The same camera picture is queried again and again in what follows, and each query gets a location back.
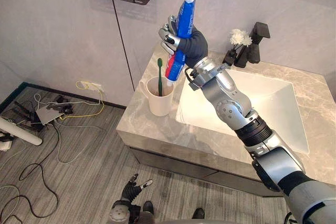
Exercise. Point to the grey vanity cabinet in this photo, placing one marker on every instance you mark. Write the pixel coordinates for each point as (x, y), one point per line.
(199, 167)

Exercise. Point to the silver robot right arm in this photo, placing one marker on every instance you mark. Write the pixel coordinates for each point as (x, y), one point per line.
(252, 127)

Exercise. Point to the green toothbrush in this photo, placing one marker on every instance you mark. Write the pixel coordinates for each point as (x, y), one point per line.
(159, 77)

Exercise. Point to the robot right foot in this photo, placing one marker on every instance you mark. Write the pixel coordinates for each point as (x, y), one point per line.
(198, 213)

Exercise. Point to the white flowers in black vase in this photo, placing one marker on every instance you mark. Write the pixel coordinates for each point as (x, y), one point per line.
(240, 44)

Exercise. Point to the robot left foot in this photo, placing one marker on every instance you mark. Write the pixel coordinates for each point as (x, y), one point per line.
(148, 206)

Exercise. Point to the blue red toothpaste tube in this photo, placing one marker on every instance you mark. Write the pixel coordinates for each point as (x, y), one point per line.
(183, 27)

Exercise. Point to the black faucet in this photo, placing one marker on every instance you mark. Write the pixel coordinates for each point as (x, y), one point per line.
(258, 43)

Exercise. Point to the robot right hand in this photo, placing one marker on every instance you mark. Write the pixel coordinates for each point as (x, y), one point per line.
(195, 45)

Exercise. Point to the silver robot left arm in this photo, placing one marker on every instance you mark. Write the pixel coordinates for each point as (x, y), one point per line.
(121, 212)

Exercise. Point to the grey flat device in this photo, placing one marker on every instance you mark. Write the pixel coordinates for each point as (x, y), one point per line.
(50, 113)

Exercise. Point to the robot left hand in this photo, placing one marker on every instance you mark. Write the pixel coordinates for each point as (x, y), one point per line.
(131, 189)

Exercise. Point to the white cup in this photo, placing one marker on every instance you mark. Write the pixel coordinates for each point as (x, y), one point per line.
(158, 100)

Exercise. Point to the black tripod stand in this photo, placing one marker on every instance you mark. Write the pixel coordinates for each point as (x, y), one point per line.
(25, 113)

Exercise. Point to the white sink basin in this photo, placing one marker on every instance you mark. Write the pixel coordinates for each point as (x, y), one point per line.
(252, 108)

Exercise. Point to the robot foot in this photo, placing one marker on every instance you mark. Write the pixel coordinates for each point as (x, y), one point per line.
(148, 206)
(198, 213)

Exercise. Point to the white tube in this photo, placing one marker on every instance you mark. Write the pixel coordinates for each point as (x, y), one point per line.
(19, 132)

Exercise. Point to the black soap dispenser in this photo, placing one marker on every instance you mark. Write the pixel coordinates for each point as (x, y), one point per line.
(229, 58)

